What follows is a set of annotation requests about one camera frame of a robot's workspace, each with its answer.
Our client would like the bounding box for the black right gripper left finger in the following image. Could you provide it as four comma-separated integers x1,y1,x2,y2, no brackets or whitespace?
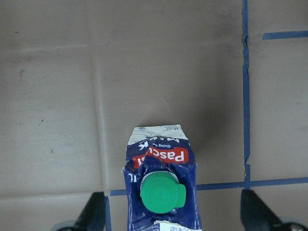
72,192,106,231

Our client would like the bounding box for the blue white Pascual milk carton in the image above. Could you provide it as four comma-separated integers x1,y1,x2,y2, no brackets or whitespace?
123,125,202,231

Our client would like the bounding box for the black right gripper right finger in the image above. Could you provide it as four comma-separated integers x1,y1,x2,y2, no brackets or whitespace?
241,189,308,231

